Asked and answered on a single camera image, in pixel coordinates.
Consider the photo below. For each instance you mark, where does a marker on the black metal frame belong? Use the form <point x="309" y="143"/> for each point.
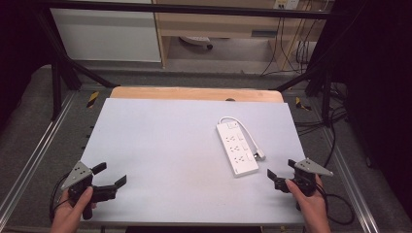
<point x="181" y="9"/>

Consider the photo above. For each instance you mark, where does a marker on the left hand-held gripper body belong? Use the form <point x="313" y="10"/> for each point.
<point x="77" y="173"/>

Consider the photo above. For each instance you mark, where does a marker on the aluminium rail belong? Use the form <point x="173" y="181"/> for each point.
<point x="35" y="152"/>
<point x="351" y="181"/>

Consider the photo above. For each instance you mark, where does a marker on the white wall socket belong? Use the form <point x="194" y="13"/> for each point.
<point x="286" y="4"/>

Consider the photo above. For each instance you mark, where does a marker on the wooden table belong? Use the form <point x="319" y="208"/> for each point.
<point x="194" y="93"/>

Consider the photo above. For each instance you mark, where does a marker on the black curtain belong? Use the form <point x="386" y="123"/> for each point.
<point x="382" y="81"/>
<point x="17" y="42"/>

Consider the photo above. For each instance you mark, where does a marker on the person's right hand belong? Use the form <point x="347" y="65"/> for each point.
<point x="309" y="210"/>

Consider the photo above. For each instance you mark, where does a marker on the white power strip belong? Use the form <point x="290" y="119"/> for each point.
<point x="237" y="150"/>

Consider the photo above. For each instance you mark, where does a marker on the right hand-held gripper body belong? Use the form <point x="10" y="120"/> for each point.
<point x="306" y="181"/>

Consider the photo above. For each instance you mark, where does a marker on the wooden desk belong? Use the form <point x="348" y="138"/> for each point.
<point x="220" y="24"/>

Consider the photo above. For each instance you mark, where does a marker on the person's left hand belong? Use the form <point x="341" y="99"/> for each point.
<point x="69" y="216"/>

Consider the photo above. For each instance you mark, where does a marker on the yellow black tape strip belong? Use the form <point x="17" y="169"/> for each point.
<point x="93" y="98"/>
<point x="302" y="104"/>

